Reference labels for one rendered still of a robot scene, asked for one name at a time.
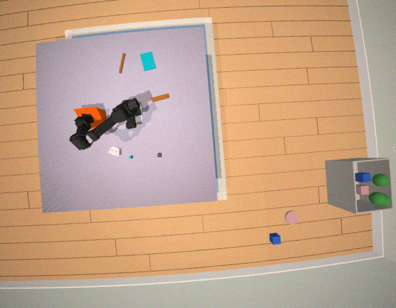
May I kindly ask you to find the teal flat square plate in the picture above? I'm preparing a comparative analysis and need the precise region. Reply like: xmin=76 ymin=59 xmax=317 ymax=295
xmin=140 ymin=51 xmax=156 ymax=71

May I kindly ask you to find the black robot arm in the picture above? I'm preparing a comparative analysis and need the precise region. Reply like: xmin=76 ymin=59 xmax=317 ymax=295
xmin=69 ymin=98 xmax=142 ymax=150

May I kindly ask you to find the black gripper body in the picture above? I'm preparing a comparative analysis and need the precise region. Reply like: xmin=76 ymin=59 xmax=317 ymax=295
xmin=122 ymin=99 xmax=137 ymax=129

